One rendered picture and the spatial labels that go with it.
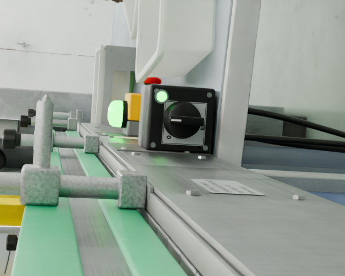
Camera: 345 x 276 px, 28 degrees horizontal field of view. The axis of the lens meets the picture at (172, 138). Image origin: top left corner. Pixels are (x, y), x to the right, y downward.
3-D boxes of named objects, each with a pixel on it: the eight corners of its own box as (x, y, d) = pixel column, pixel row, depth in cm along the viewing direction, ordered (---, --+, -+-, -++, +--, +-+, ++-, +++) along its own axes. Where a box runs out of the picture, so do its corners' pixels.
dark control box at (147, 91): (200, 149, 91) (137, 145, 89) (204, 89, 90) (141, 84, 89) (215, 155, 83) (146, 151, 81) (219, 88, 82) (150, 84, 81)
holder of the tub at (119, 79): (124, 159, 177) (93, 157, 175) (131, 52, 175) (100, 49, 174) (132, 166, 160) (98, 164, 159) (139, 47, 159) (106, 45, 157)
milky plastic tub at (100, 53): (123, 138, 177) (89, 136, 175) (129, 51, 175) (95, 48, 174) (131, 143, 160) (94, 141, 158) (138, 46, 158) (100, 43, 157)
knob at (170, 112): (198, 139, 83) (204, 141, 79) (161, 137, 82) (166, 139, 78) (201, 102, 82) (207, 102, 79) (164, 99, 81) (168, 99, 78)
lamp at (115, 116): (123, 127, 115) (105, 126, 115) (125, 100, 115) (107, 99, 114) (126, 128, 111) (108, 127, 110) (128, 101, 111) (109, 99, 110)
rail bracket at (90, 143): (99, 152, 98) (3, 147, 95) (102, 101, 97) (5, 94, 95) (101, 155, 94) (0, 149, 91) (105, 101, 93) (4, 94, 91)
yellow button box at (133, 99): (165, 136, 118) (122, 133, 117) (168, 93, 118) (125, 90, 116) (172, 139, 111) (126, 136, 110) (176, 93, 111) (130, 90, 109)
